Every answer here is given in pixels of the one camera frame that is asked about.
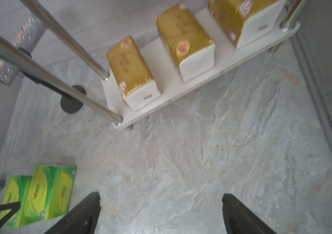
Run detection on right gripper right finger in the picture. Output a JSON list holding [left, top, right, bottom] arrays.
[[222, 194, 276, 234]]

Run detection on white two-tier shelf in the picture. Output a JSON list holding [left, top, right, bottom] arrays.
[[0, 1, 305, 128]]

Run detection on glitter microphone on black stand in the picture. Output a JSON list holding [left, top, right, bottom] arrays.
[[0, 14, 83, 114]]

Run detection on gold tissue pack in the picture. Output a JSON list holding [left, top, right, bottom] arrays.
[[208, 0, 286, 49], [106, 36, 161, 111], [156, 2, 216, 83]]

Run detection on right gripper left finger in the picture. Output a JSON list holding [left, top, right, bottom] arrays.
[[45, 192, 101, 234]]

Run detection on green tissue pack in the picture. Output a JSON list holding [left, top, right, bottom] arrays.
[[3, 175, 40, 228], [23, 165, 77, 220]]

